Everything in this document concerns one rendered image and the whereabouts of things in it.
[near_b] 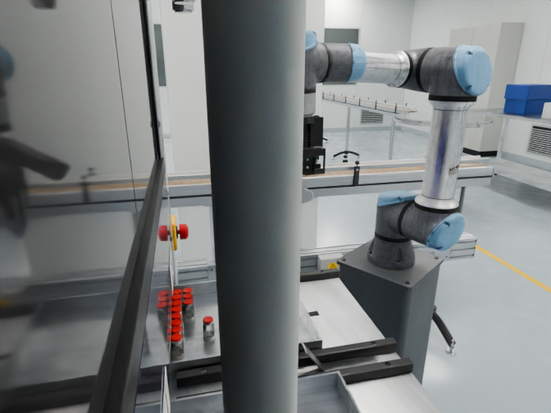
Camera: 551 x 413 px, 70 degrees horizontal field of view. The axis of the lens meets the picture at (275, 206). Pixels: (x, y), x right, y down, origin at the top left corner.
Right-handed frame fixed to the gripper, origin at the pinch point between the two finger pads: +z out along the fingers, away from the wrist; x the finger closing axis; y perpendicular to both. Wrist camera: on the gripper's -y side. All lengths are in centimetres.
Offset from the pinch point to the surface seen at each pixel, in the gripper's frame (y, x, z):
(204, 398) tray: -20.7, -28.8, 17.8
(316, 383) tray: -2.8, -29.0, 19.1
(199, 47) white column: -7, 143, -39
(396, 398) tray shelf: 9.3, -33.0, 21.2
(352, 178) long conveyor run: 52, 81, 19
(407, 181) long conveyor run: 80, 81, 22
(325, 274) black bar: 11.7, 5.5, 19.9
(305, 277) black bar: 6.4, 5.6, 20.1
